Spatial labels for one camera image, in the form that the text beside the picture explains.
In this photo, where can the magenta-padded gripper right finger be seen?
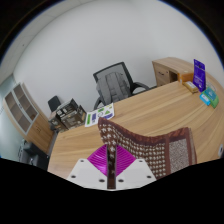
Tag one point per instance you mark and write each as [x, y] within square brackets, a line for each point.
[130, 170]

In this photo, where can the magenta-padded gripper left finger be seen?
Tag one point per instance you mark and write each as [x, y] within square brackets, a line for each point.
[93, 168]

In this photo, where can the brown patterned towel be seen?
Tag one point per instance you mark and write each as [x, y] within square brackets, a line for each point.
[150, 146]

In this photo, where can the printed white paper sheet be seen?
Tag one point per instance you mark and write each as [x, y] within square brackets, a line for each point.
[99, 115]

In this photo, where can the brown cardboard box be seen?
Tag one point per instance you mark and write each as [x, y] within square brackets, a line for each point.
[56, 123]

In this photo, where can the black equipment beside table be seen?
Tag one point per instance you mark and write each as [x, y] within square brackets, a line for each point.
[33, 155]

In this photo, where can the wooden glass-door cabinet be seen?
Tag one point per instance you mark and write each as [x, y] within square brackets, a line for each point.
[36, 130]

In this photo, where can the small black visitor chair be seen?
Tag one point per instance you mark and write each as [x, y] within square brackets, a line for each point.
[54, 102]

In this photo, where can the grey backpack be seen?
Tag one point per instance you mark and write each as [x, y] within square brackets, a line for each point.
[113, 86]

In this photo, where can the black mesh office chair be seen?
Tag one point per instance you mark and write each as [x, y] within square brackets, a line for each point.
[125, 68]

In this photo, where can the teal small box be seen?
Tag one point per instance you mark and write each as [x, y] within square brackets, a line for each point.
[205, 98]

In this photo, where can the small yellow box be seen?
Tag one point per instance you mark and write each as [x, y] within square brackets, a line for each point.
[191, 86]

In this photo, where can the low wooden sideboard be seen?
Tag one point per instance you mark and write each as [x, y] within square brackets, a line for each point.
[163, 71]

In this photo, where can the orange box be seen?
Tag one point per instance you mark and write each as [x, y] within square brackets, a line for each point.
[185, 77]

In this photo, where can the green small box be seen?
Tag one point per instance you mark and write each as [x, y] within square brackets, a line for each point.
[212, 97]

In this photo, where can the purple upright box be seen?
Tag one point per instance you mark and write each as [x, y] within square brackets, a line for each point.
[199, 76]

